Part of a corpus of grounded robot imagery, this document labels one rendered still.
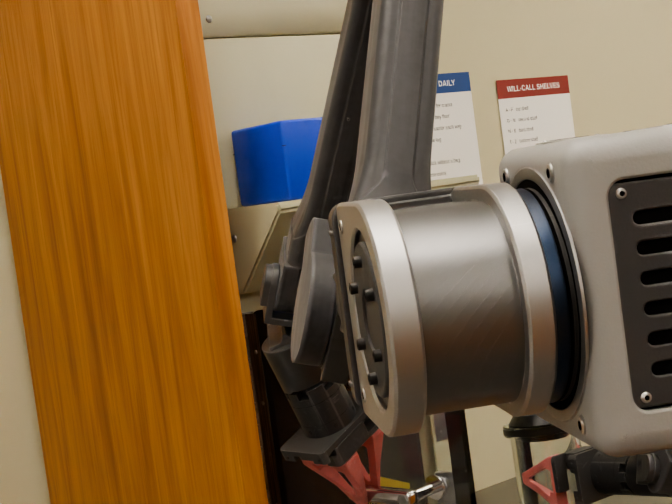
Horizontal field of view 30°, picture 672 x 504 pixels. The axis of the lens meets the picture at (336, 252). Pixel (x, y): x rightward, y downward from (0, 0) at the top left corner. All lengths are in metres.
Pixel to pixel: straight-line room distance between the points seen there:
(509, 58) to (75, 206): 1.12
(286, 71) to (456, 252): 0.97
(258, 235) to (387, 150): 0.58
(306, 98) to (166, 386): 0.39
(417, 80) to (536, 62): 1.65
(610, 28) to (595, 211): 2.13
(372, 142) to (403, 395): 0.30
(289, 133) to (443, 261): 0.82
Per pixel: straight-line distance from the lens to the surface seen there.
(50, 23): 1.62
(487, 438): 2.38
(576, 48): 2.62
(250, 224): 1.43
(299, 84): 1.56
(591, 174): 0.60
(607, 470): 1.63
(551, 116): 2.54
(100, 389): 1.62
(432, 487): 1.30
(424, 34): 0.90
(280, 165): 1.41
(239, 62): 1.51
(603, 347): 0.60
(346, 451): 1.25
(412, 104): 0.87
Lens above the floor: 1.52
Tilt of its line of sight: 3 degrees down
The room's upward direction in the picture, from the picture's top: 8 degrees counter-clockwise
